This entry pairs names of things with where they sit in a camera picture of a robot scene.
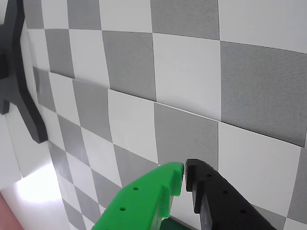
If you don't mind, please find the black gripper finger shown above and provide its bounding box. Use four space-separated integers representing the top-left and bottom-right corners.
184 158 276 230

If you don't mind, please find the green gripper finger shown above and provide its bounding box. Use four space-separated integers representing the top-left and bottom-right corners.
91 162 185 230

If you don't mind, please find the grey white checkered mat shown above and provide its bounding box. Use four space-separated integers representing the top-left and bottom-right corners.
32 67 307 230

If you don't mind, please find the black plastic bracket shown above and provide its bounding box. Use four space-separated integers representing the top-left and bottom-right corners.
0 0 48 144

